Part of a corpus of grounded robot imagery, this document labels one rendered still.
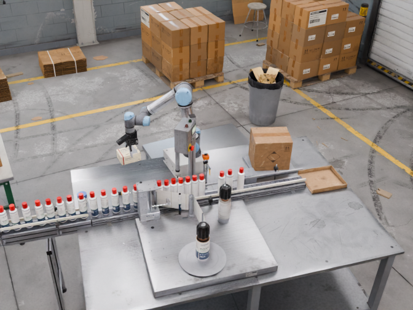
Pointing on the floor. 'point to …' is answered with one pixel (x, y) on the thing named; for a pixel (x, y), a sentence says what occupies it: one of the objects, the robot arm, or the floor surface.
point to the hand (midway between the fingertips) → (128, 153)
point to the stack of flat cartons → (4, 88)
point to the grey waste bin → (263, 105)
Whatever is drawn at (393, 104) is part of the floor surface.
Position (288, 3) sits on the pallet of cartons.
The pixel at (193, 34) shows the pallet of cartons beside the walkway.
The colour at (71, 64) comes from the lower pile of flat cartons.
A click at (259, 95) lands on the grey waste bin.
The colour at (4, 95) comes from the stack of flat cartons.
